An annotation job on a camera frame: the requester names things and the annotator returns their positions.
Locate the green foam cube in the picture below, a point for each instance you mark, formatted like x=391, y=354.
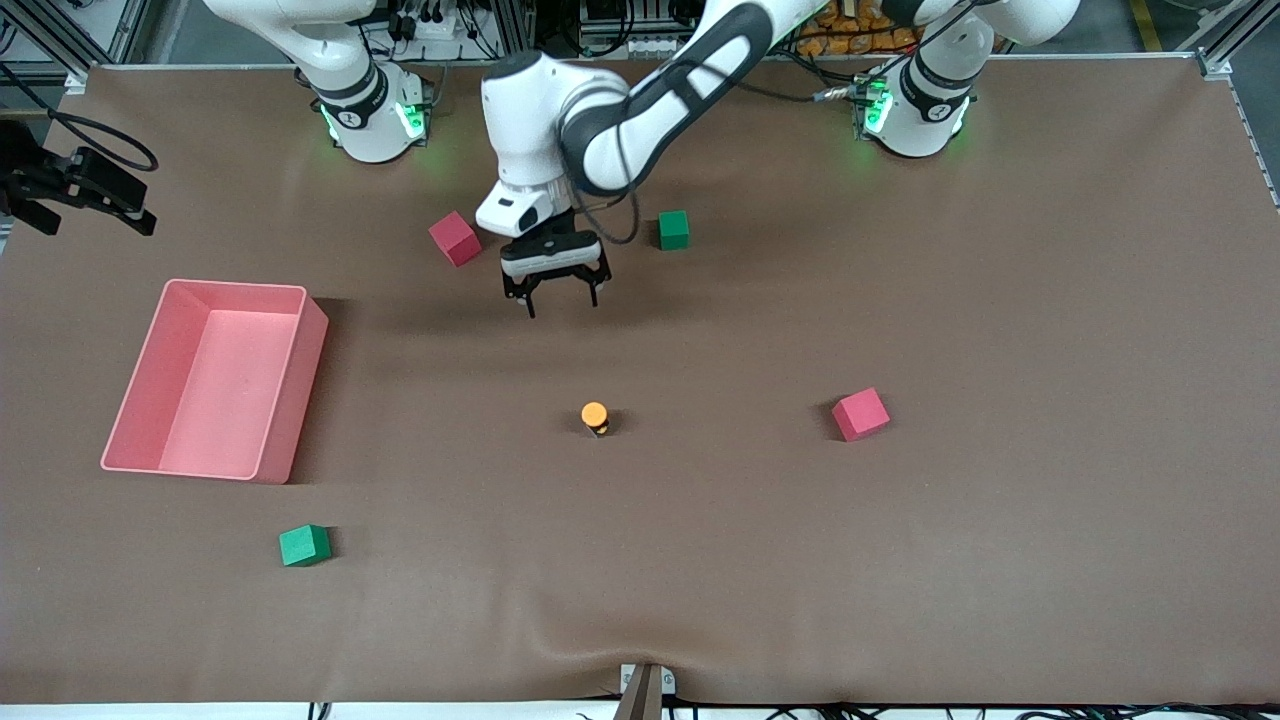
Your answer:
x=674, y=229
x=304, y=546

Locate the grey metal bracket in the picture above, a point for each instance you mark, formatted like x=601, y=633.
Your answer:
x=668, y=682

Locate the pink foam cube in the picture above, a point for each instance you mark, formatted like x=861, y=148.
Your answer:
x=860, y=413
x=455, y=238

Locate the white power strip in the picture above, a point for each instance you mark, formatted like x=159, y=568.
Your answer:
x=435, y=27

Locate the brown table mat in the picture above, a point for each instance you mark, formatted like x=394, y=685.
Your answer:
x=640, y=550

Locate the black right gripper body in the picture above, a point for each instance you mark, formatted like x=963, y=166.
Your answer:
x=27, y=172

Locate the orange snack packets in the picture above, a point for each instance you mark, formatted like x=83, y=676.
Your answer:
x=850, y=40

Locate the aluminium frame profile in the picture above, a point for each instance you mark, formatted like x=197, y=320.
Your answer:
x=78, y=80
x=1215, y=65

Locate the orange mushroom push button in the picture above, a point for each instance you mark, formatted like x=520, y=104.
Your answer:
x=594, y=412

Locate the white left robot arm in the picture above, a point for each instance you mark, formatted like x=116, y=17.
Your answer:
x=520, y=110

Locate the pink plastic bin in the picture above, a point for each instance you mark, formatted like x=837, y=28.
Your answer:
x=240, y=340

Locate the aluminium equipment rack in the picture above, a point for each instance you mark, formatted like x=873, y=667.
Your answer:
x=520, y=25

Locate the brown camera pole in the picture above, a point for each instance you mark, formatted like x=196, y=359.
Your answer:
x=642, y=695

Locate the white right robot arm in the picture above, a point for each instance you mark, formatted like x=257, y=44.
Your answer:
x=365, y=130

